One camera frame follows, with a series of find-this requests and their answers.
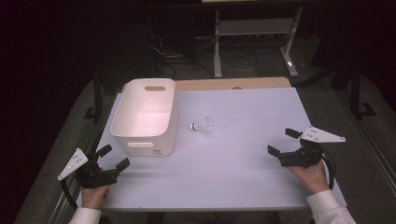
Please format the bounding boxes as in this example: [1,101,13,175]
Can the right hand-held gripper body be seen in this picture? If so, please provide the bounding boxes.
[277,125,347,169]

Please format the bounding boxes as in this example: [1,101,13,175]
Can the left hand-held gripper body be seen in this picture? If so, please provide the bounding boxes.
[57,147,121,189]

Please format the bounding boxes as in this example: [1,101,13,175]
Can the person's left hand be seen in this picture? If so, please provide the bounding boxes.
[80,184,112,210]

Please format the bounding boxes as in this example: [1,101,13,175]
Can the person's right hand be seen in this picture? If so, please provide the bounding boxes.
[286,161,332,195]

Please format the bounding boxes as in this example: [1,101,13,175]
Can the white plastic bin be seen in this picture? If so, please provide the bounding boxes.
[109,77,179,158]

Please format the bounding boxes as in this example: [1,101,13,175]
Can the black metal stand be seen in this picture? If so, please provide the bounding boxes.
[349,63,377,119]
[82,66,106,123]

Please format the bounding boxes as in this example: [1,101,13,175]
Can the white shuttlecock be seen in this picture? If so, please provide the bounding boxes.
[189,116,215,135]

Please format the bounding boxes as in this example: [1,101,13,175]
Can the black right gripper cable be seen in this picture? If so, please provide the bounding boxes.
[320,150,337,191]

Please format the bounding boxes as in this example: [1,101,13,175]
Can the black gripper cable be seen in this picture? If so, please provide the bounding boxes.
[59,178,79,210]
[320,150,337,191]

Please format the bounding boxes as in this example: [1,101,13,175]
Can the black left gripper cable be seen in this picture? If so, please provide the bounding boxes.
[59,178,79,210]

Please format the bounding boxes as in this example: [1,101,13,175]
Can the white metal desk frame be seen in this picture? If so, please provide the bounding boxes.
[213,6,304,79]

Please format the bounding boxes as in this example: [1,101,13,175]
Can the black floor cables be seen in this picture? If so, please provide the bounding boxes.
[148,33,260,79]

